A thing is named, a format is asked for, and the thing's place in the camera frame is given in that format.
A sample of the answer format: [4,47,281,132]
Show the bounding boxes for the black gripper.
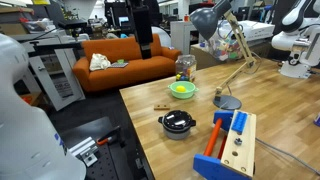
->
[126,0,153,59]

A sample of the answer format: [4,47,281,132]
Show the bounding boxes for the grey metal screw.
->
[234,138,242,146]

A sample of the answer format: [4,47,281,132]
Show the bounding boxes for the white robot arm far side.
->
[272,0,320,79]

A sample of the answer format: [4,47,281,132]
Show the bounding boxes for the white robot arm near side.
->
[0,34,86,180]

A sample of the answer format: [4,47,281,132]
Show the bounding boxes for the orange sofa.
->
[72,33,182,93]

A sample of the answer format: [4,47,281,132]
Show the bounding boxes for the book on sofa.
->
[109,62,129,68]

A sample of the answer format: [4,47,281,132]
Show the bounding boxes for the white cloth bag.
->
[89,53,111,71]

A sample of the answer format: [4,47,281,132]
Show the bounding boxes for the clear jar of coloured cubes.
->
[175,55,197,82]

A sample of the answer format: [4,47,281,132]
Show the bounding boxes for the yellow ball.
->
[176,85,186,92]

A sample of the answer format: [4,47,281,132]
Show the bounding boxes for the green bowl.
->
[168,81,198,99]

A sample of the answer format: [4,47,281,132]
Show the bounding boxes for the small wooden block with holes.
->
[154,104,170,110]

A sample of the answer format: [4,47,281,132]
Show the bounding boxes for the small black lidded pot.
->
[158,110,196,140]

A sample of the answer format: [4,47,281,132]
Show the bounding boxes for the blue toy brick plate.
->
[231,111,248,133]

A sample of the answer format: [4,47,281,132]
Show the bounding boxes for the wooden toy workbench, blue ends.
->
[193,110,256,180]

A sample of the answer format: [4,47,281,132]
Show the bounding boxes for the orange-handled tool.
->
[96,126,121,146]

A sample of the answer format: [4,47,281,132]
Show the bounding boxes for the aluminium bracket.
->
[69,137,98,167]

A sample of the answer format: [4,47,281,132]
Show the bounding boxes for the grey cable on table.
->
[255,137,320,176]

